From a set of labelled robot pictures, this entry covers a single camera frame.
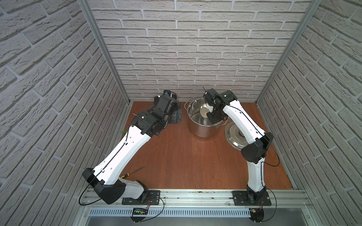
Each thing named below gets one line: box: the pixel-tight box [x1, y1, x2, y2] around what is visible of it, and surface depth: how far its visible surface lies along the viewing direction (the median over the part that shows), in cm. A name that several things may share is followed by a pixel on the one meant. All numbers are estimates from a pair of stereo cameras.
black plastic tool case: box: [153, 94, 183, 124], surface depth 49 cm
